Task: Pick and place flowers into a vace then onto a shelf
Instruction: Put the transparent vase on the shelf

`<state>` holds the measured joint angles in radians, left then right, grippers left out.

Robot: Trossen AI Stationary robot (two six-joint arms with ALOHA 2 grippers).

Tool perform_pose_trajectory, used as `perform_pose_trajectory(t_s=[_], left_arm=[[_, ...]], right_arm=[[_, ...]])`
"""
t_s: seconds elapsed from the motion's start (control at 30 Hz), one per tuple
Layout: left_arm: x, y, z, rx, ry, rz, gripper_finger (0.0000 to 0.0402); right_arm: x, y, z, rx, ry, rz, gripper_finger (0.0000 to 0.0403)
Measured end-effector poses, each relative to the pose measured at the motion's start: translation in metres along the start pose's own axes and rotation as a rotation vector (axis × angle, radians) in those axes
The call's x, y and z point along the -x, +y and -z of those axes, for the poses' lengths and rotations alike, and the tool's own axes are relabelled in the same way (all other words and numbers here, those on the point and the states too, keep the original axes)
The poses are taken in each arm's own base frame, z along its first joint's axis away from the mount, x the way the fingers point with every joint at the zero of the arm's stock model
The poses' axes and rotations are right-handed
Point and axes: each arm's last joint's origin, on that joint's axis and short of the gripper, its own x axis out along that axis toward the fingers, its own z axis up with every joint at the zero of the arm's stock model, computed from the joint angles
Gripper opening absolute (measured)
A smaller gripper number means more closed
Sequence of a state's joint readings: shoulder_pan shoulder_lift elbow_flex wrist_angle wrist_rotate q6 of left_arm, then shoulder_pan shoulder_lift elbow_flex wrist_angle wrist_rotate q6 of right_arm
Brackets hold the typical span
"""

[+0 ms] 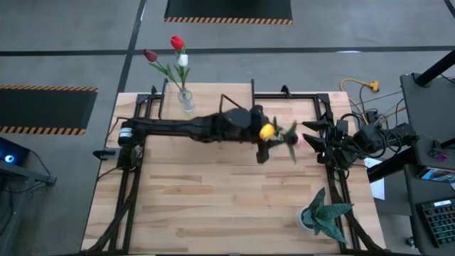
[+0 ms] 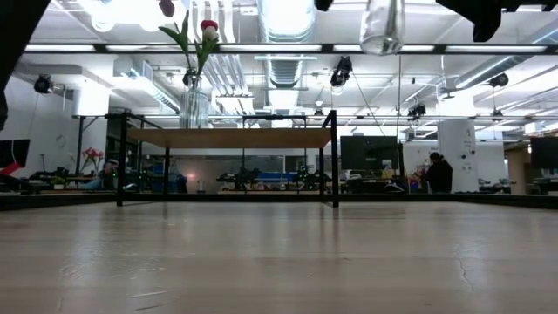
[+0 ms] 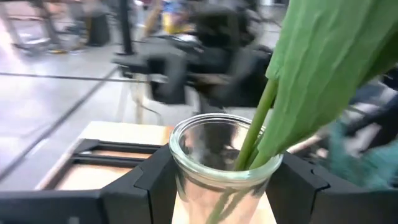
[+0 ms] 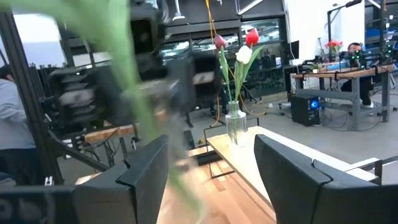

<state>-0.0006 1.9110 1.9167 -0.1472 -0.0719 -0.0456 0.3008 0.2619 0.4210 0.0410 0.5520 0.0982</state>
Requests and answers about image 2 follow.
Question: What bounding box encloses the distant red flower bouquet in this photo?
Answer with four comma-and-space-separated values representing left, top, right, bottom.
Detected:
81, 147, 105, 175

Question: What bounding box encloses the light wooden cabinet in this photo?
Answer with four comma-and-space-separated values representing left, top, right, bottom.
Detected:
505, 140, 532, 195

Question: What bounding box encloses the black hanging camera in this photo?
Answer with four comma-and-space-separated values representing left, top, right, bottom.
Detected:
329, 55, 354, 88

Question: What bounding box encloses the distant black rig frame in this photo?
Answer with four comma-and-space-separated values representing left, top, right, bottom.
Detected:
242, 113, 309, 193

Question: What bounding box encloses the person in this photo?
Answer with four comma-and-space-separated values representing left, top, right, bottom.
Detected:
425, 151, 455, 195
80, 159, 119, 192

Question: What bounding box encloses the thin vertical pole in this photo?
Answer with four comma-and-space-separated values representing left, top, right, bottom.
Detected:
397, 54, 403, 137

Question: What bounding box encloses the distant robot workstation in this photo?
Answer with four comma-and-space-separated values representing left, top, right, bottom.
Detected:
216, 167, 262, 193
296, 164, 333, 193

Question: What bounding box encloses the black table frame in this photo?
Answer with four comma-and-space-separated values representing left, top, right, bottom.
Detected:
0, 191, 558, 211

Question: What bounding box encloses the overhead light bar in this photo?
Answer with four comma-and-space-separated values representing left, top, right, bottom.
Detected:
24, 42, 558, 56

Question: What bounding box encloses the silver ventilation duct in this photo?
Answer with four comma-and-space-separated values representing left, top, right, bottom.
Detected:
256, 0, 319, 91

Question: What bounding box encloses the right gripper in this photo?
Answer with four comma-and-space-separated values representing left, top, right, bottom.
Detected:
435, 0, 558, 44

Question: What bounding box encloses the wooden shelf black frame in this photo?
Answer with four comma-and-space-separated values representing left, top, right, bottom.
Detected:
104, 110, 340, 208

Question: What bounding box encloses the white pillar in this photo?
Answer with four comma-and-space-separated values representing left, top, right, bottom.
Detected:
438, 119, 480, 194

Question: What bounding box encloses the black monitor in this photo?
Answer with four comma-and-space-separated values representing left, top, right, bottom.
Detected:
529, 137, 558, 170
340, 135, 400, 171
0, 139, 31, 169

